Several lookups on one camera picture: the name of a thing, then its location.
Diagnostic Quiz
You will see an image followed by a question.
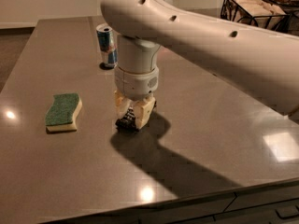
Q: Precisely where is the green yellow sponge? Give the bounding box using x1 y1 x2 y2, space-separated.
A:
45 93 82 133

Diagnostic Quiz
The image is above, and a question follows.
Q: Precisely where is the blue silver energy drink can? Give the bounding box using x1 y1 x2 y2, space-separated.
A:
96 23 118 69

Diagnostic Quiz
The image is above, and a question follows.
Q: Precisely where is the black wire napkin basket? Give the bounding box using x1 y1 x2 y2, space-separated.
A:
220 0 291 34

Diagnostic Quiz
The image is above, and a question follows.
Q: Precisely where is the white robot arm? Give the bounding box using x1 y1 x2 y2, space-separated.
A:
101 0 299 121

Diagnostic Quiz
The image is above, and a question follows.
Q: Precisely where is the black rxbar chocolate bar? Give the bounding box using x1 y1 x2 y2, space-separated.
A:
116 107 138 132

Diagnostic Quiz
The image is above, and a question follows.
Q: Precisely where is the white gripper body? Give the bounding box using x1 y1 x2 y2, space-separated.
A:
114 66 159 101

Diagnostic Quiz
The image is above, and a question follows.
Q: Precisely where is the white napkins stack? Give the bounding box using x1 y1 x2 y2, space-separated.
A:
226 0 285 28

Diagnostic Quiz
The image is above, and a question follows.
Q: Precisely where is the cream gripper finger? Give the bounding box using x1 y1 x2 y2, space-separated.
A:
114 91 131 119
133 95 156 130

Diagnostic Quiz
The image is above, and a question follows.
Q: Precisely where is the dark cabinet drawer handle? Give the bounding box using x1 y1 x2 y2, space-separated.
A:
276 205 299 219

